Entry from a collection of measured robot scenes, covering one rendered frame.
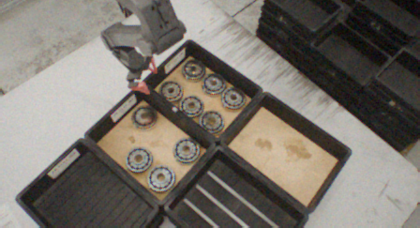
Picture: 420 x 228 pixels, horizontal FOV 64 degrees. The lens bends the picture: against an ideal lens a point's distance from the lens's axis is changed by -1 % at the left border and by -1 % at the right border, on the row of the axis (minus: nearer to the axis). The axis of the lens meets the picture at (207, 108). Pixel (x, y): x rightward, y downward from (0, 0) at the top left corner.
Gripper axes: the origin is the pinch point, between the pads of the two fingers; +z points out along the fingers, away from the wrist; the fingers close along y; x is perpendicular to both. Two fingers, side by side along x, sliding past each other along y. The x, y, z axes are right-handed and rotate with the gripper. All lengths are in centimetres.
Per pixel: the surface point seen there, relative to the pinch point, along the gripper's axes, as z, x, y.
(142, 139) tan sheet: 13.1, 7.9, -17.5
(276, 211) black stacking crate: 42, -40, -34
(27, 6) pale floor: 7, 176, 108
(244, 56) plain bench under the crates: 39, -15, 42
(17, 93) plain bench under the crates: -10, 72, -3
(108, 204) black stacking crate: 11.8, 12.3, -44.4
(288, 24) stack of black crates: 66, -26, 87
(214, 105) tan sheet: 24.9, -13.9, 3.7
